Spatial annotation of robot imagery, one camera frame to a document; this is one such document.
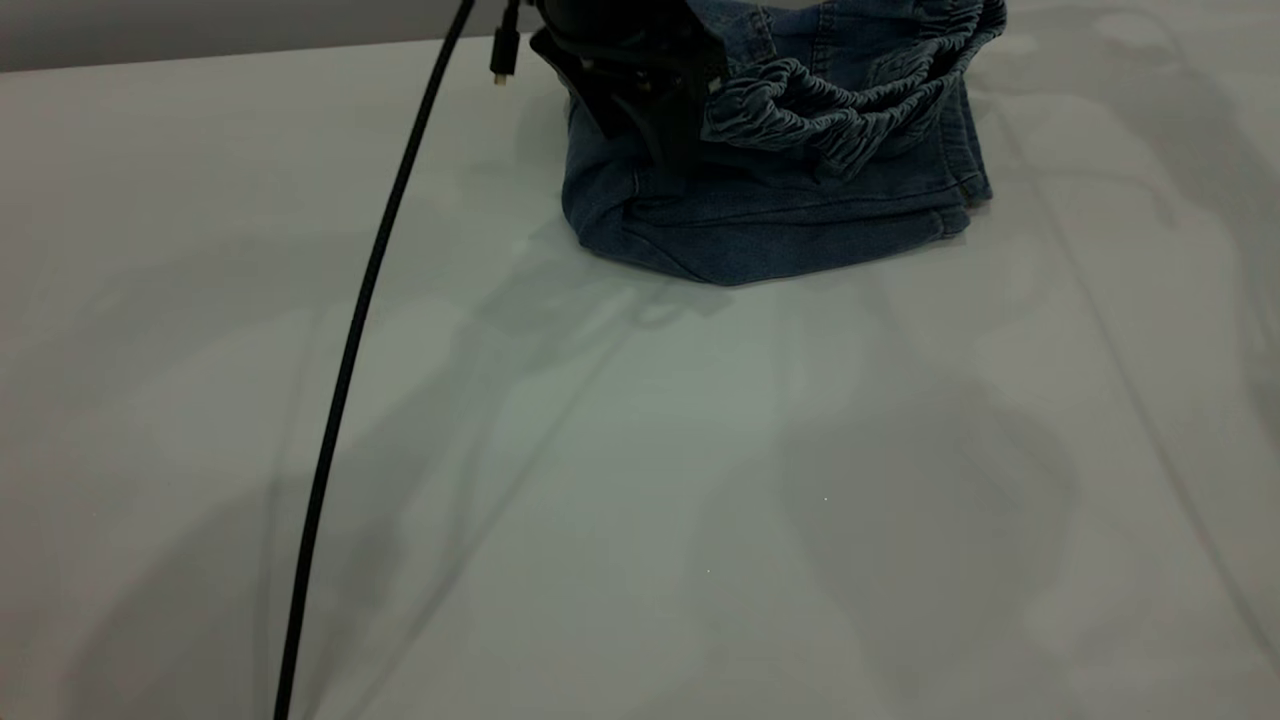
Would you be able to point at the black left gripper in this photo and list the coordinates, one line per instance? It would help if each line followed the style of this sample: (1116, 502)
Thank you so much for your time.
(630, 40)

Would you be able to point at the blue denim shorts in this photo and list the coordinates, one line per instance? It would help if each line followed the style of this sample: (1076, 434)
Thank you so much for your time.
(780, 220)

